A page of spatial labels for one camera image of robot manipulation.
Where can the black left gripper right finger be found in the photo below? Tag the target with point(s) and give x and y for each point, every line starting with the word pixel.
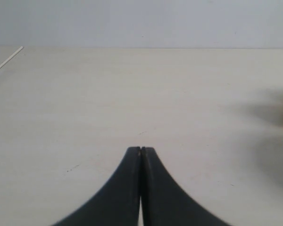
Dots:
pixel 164 202

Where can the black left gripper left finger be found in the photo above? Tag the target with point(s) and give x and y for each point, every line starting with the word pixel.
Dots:
pixel 117 202

